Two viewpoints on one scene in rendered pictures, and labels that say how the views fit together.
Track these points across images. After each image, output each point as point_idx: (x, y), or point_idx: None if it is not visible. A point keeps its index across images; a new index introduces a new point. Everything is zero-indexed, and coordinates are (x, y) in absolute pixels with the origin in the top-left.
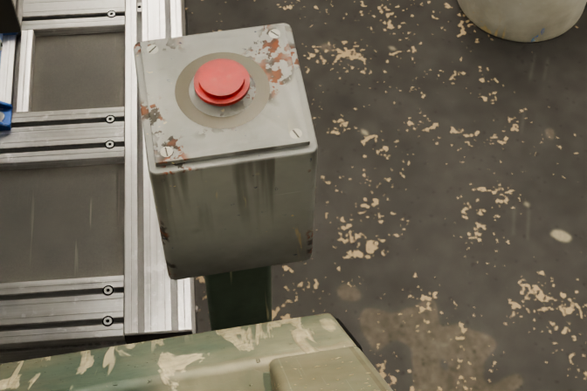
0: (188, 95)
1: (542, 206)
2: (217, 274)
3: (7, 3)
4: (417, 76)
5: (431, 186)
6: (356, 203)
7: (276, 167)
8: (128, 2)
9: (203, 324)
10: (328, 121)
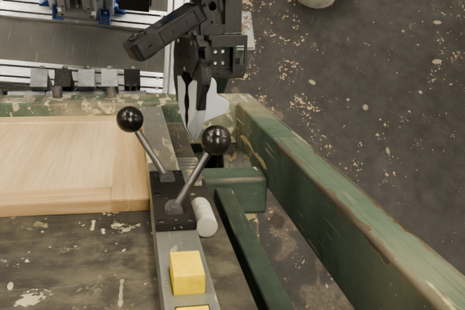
0: None
1: (307, 70)
2: (213, 78)
3: None
4: (270, 14)
5: (270, 57)
6: None
7: (243, 52)
8: None
9: None
10: None
